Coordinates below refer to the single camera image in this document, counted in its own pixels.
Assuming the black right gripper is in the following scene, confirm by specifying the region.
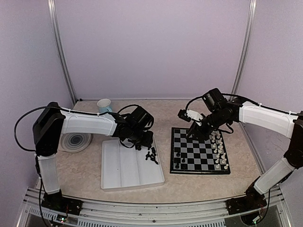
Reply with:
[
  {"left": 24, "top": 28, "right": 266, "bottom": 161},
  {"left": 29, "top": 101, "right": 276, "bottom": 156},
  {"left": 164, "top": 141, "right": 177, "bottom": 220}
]
[{"left": 186, "top": 108, "right": 230, "bottom": 141}]

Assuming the white plastic tray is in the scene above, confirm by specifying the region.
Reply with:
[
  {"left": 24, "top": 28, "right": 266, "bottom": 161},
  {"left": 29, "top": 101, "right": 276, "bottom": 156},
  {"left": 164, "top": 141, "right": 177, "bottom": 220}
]
[{"left": 100, "top": 140, "right": 165, "bottom": 192}]

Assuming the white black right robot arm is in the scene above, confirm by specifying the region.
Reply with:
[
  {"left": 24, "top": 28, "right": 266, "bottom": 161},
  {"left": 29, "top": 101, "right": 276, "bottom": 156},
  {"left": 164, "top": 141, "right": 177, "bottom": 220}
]
[{"left": 178, "top": 88, "right": 303, "bottom": 210}]

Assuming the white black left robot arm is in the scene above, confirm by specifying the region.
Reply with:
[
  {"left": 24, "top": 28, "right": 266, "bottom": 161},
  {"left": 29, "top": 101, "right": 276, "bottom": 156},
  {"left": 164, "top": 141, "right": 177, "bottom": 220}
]
[{"left": 20, "top": 102, "right": 154, "bottom": 210}]

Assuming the pile of black chess pieces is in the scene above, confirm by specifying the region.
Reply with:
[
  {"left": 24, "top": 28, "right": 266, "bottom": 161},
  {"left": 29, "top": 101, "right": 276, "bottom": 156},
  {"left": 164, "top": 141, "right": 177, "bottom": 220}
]
[{"left": 145, "top": 147, "right": 159, "bottom": 165}]

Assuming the black white chess board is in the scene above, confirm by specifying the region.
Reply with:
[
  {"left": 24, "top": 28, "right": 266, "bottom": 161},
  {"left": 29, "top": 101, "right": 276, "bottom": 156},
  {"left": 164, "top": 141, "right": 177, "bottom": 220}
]
[{"left": 170, "top": 127, "right": 231, "bottom": 175}]

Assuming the light blue mug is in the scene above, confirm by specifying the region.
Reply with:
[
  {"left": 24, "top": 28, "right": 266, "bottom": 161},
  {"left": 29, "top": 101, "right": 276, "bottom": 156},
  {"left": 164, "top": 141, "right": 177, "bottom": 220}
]
[{"left": 97, "top": 98, "right": 112, "bottom": 114}]

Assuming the clear plastic lid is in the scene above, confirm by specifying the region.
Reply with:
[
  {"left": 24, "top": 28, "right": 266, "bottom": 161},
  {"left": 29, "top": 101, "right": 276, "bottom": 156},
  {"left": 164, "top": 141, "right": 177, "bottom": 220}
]
[{"left": 58, "top": 133, "right": 92, "bottom": 153}]

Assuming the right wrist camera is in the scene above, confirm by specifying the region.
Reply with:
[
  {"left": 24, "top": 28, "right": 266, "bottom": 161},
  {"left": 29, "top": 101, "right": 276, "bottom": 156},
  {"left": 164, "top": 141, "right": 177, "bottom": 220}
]
[{"left": 178, "top": 109, "right": 204, "bottom": 123}]

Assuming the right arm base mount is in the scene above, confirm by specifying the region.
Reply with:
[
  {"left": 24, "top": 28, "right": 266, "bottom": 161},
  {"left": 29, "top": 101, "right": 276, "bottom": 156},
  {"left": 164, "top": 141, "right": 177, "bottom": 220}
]
[{"left": 226, "top": 196, "right": 267, "bottom": 215}]

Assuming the front aluminium rail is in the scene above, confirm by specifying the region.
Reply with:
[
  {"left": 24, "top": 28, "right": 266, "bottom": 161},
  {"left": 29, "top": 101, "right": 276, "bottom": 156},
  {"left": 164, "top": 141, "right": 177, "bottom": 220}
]
[{"left": 14, "top": 187, "right": 293, "bottom": 227}]

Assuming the right aluminium frame post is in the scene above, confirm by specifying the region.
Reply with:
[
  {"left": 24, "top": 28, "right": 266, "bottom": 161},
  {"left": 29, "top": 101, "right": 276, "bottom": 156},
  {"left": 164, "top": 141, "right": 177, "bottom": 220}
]
[{"left": 232, "top": 0, "right": 257, "bottom": 95}]

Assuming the aluminium frame post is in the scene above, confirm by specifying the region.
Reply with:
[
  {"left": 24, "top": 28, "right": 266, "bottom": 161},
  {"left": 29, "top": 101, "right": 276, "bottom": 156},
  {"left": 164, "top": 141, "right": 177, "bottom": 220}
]
[
  {"left": 47, "top": 0, "right": 77, "bottom": 105},
  {"left": 232, "top": 0, "right": 257, "bottom": 95}
]

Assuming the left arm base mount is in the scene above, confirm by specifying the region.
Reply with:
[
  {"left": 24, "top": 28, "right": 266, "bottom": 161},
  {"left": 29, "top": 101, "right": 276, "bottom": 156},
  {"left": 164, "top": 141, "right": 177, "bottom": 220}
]
[{"left": 41, "top": 197, "right": 83, "bottom": 216}]

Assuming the left aluminium frame post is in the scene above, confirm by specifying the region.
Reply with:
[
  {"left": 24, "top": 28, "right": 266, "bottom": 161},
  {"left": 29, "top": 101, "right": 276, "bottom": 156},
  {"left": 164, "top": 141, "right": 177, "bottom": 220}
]
[{"left": 47, "top": 0, "right": 77, "bottom": 105}]

